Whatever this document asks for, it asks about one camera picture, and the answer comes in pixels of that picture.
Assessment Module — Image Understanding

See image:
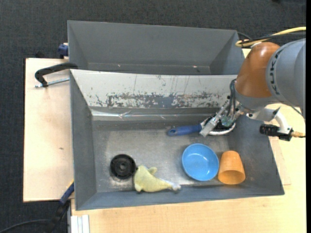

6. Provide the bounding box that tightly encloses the grey metal bin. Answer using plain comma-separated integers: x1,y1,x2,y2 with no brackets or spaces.
67,20,285,211

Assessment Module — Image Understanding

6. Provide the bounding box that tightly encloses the pale yellow cloth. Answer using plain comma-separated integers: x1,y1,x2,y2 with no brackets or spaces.
132,165,182,193

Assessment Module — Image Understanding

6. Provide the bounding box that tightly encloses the blue bowl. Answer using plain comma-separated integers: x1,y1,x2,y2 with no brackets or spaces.
181,143,220,182

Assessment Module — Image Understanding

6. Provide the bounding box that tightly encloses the pale wood board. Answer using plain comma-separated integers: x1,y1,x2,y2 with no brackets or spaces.
23,57,75,203

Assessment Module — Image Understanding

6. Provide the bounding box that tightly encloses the black cylinder on white bracket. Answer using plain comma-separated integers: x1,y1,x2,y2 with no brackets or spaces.
245,106,306,142

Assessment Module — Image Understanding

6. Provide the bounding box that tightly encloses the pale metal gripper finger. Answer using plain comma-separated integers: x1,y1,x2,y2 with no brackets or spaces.
199,117,219,137

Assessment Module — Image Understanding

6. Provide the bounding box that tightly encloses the blue-handled strainer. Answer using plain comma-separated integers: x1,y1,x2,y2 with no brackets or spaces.
167,116,237,137

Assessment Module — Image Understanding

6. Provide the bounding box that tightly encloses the orange cup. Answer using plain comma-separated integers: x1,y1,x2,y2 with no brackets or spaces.
217,150,246,185

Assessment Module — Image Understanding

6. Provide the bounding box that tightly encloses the black round disc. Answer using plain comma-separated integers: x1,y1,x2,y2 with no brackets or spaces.
109,153,137,180

